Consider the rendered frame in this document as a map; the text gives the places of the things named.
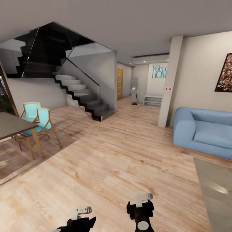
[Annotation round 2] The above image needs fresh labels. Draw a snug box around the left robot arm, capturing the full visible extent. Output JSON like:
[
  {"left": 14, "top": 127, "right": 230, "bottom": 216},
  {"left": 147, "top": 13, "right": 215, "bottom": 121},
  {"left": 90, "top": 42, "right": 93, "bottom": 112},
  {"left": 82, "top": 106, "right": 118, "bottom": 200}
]
[{"left": 51, "top": 206, "right": 96, "bottom": 232}]

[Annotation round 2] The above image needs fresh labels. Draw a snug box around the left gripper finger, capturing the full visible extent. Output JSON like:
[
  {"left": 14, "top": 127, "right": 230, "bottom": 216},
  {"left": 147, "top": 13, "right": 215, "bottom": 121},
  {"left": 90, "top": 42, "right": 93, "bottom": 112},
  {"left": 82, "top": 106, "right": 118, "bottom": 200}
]
[{"left": 89, "top": 217, "right": 96, "bottom": 230}]

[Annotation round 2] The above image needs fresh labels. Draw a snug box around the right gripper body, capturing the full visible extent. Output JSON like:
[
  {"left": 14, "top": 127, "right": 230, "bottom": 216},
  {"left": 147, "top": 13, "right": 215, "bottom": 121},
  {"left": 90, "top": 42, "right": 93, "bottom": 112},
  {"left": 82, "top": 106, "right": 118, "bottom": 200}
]
[{"left": 129, "top": 202, "right": 153, "bottom": 220}]

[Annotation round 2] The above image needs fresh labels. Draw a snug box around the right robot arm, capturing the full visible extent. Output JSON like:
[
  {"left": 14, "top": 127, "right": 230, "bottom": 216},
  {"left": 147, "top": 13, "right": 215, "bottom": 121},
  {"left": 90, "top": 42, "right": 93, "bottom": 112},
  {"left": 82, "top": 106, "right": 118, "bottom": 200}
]
[{"left": 127, "top": 193, "right": 154, "bottom": 232}]

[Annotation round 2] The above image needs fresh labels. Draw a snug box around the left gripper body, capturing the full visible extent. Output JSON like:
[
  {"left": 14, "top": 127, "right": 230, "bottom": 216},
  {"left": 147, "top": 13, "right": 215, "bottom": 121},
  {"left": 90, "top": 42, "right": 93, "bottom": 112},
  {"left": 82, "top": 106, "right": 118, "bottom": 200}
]
[{"left": 67, "top": 217, "right": 90, "bottom": 232}]

